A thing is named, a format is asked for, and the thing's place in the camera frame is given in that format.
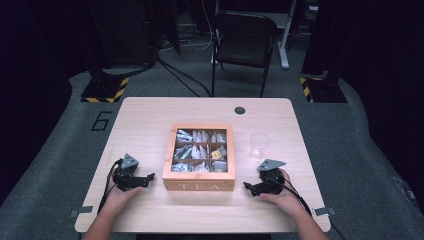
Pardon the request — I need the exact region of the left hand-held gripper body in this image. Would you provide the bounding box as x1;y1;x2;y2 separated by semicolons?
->
112;153;141;192

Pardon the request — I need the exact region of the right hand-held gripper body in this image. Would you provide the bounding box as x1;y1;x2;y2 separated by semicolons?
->
257;159;287;195

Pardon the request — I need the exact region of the clear plastic cup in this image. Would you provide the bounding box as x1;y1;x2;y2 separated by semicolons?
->
249;131;271;160

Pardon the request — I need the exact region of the wooden tea box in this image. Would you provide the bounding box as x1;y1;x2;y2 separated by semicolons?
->
162;123;237;192

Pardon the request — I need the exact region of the assorted tea bags pile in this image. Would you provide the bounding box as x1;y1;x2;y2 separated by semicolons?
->
172;129;229;174

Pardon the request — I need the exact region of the person's right hand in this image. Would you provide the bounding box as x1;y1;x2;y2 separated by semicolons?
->
260;168;303;218

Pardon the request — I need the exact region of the person's left hand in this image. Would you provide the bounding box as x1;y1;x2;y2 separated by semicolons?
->
105;184;144;214

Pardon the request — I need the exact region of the grey tape strip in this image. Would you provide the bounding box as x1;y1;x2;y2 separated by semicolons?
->
313;206;336;217
69;205;94;218

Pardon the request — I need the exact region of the black yellow striped stand base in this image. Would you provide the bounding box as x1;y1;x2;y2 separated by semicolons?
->
80;75;130;104
299;76;348;104

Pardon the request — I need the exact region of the dark curtain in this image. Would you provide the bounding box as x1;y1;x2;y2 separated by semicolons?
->
0;0;89;204
301;0;424;214

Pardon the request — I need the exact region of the black equipment stand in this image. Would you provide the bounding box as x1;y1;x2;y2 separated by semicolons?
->
85;0;158;69

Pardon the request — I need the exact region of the white desk leg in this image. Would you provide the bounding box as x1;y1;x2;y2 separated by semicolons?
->
277;0;298;70

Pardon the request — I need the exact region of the black folding chair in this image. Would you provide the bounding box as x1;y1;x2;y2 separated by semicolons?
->
210;11;279;98

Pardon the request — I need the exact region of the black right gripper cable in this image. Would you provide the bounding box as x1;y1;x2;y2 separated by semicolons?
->
266;175;348;240

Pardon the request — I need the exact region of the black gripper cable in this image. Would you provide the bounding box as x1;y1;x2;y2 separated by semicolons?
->
97;158;124;215
266;175;348;240

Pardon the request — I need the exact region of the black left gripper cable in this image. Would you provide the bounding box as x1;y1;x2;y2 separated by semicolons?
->
97;158;124;215

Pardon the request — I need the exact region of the white floor cable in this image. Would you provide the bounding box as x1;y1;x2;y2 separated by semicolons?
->
159;0;222;52

